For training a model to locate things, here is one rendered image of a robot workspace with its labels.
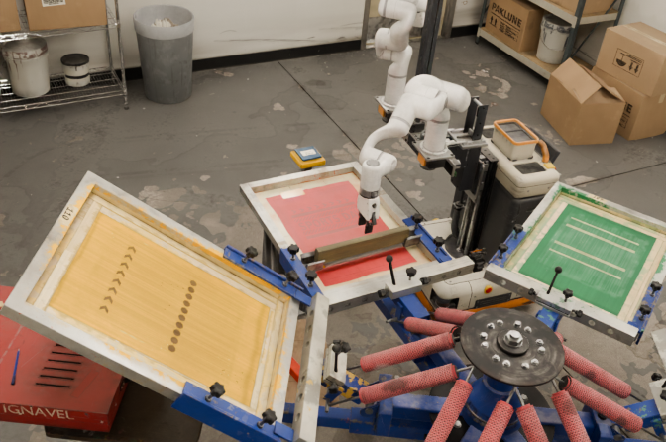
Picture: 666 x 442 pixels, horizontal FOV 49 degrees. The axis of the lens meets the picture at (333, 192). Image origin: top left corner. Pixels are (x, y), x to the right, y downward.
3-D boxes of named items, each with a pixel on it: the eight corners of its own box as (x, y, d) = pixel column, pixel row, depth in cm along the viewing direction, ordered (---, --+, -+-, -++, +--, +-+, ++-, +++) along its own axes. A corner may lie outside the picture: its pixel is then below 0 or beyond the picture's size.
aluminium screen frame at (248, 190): (239, 191, 321) (239, 184, 319) (356, 167, 344) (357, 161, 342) (314, 308, 265) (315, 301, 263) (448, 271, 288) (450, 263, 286)
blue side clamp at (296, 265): (278, 261, 287) (279, 247, 283) (290, 258, 289) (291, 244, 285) (311, 311, 265) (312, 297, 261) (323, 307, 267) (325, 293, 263)
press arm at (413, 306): (389, 297, 267) (390, 286, 264) (403, 293, 270) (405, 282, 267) (413, 329, 255) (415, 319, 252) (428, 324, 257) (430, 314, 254)
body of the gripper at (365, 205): (385, 195, 269) (381, 219, 275) (372, 180, 276) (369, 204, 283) (367, 199, 266) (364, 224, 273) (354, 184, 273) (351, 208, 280)
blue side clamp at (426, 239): (400, 230, 309) (402, 217, 305) (410, 228, 311) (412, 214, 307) (439, 275, 288) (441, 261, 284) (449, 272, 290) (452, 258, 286)
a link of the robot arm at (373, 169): (378, 145, 274) (400, 153, 270) (375, 168, 280) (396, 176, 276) (359, 163, 263) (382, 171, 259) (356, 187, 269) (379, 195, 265)
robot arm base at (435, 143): (444, 139, 336) (450, 109, 327) (458, 153, 327) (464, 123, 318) (414, 143, 331) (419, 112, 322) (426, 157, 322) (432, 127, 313)
